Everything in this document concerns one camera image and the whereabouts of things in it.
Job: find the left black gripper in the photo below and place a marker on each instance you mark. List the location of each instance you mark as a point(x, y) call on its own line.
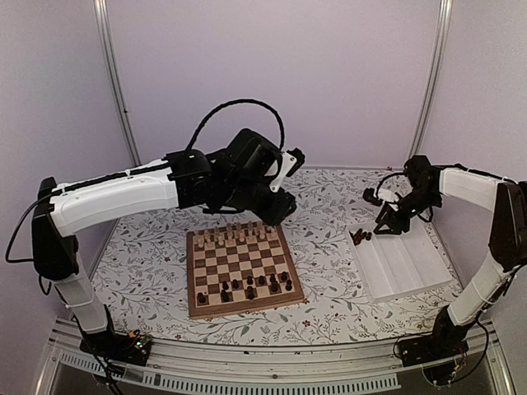
point(280, 211)

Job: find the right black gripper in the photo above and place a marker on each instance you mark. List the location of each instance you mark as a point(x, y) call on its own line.
point(392, 220)

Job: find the wooden chess board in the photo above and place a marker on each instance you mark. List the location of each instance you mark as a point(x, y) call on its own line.
point(208, 268)

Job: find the dark king piece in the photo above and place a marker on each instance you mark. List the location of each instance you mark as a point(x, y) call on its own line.
point(250, 292)

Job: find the dark knight piece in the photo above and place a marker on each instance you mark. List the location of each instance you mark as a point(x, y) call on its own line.
point(225, 297)

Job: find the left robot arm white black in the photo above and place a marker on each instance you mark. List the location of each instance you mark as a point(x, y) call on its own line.
point(179, 180)

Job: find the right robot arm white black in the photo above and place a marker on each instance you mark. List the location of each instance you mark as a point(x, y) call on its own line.
point(486, 229)

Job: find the dark chess pieces in tray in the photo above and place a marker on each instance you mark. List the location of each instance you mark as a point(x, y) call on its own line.
point(360, 235)

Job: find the white chess piece row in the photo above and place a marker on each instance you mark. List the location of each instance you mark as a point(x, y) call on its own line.
point(233, 234)

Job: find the white plastic tray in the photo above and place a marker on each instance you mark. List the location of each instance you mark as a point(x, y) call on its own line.
point(395, 266)

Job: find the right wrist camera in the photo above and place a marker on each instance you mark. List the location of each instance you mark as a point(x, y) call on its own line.
point(378, 197)

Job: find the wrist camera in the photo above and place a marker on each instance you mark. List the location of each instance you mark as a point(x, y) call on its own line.
point(286, 165)
point(378, 197)

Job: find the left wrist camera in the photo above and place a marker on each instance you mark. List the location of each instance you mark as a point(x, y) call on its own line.
point(286, 165)

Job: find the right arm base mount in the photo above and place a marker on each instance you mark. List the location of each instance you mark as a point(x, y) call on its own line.
point(436, 349)

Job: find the aluminium front rail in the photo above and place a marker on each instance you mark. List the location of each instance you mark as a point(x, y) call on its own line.
point(174, 367)

